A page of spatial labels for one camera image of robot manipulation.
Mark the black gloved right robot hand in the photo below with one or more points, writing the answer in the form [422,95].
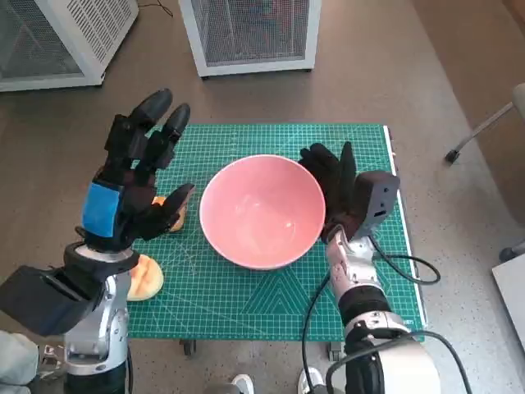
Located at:
[336,193]

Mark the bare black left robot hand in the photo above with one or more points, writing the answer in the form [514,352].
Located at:
[135,193]

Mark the long orange toy bread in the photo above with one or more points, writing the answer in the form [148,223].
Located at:
[179,223]

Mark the pink bowl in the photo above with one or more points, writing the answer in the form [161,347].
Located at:
[262,209]

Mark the round toy bread bun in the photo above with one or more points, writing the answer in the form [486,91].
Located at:
[147,279]

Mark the green cutting mat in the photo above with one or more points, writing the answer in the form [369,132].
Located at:
[246,303]

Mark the black table caster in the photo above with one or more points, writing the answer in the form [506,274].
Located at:
[334,352]
[189,348]

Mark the white mesh cabinet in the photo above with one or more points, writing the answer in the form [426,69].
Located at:
[250,28]
[94,24]

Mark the black chair caster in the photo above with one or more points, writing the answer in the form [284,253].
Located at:
[510,251]

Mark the white shoe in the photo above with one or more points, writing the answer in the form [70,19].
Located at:
[243,383]
[309,379]

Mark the person's grey knee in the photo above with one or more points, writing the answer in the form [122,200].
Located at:
[16,357]

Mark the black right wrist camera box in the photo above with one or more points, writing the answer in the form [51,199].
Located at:
[377,197]

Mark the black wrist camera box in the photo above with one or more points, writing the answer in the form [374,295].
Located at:
[377,197]
[45,299]

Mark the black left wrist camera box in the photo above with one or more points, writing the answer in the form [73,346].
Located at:
[45,299]

